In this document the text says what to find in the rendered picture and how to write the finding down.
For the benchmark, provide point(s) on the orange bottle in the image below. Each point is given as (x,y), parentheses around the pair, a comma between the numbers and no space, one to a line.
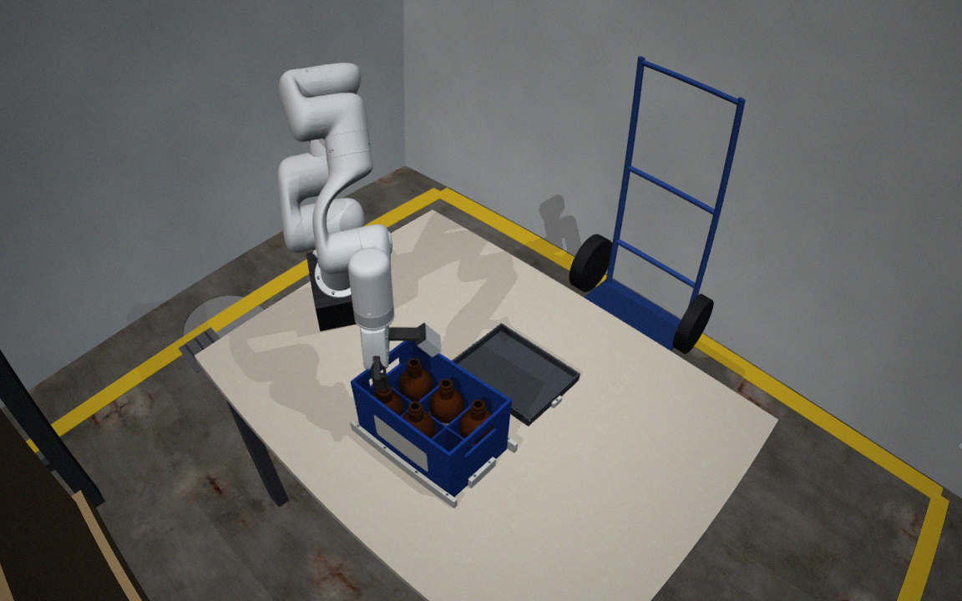
(473,418)
(415,383)
(420,419)

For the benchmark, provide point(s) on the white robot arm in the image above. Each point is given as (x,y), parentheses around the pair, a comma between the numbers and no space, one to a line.
(331,111)

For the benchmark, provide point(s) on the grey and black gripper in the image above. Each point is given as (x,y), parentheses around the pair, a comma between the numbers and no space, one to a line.
(375,353)

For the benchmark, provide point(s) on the dark blue crate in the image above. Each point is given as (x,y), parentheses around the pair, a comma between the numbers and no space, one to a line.
(449,469)

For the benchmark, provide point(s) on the brown glass bottle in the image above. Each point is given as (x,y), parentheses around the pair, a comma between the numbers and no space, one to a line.
(390,399)
(445,403)

